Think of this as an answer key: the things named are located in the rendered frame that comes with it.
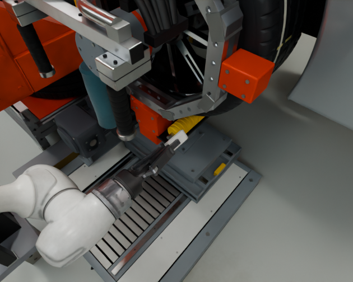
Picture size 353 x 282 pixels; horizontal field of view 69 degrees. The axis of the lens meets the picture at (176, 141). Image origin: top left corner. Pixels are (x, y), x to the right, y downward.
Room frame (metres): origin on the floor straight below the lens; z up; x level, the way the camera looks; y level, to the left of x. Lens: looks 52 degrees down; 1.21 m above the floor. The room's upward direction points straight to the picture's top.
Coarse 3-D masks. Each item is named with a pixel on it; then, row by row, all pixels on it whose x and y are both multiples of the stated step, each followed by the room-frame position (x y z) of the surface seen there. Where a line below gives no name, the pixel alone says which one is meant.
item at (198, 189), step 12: (132, 144) 0.78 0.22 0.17; (144, 156) 0.72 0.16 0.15; (228, 156) 0.71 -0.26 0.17; (168, 168) 0.65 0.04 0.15; (216, 168) 0.65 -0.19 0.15; (168, 180) 0.61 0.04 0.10; (180, 180) 0.59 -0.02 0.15; (204, 180) 0.57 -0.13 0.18; (216, 180) 0.61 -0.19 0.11; (192, 192) 0.52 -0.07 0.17; (204, 192) 0.53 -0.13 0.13
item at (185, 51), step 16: (112, 0) 0.88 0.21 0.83; (176, 0) 0.69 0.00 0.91; (192, 0) 0.66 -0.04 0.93; (192, 16) 0.70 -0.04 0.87; (192, 32) 0.65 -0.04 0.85; (176, 48) 0.91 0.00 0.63; (192, 48) 0.67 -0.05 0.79; (160, 64) 0.82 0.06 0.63; (176, 64) 0.71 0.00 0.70; (192, 64) 0.65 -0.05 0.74; (160, 80) 0.74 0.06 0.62; (176, 80) 0.69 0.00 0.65; (192, 80) 0.73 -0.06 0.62
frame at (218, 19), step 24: (96, 0) 0.83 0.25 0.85; (216, 0) 0.50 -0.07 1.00; (216, 24) 0.48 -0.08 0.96; (240, 24) 0.51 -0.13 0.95; (216, 48) 0.48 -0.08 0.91; (216, 72) 0.47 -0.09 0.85; (144, 96) 0.65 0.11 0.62; (168, 96) 0.65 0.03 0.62; (192, 96) 0.57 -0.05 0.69; (216, 96) 0.47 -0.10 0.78
